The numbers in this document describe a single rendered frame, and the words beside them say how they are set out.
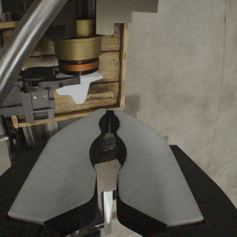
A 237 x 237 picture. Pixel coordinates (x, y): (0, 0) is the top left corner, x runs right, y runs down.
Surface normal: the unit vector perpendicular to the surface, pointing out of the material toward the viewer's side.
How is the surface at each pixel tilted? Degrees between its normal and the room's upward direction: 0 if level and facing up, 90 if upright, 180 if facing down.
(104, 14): 11
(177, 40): 0
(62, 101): 0
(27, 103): 0
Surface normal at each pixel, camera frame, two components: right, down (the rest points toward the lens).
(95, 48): 0.82, 0.33
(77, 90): 0.40, 0.50
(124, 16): 0.18, 0.51
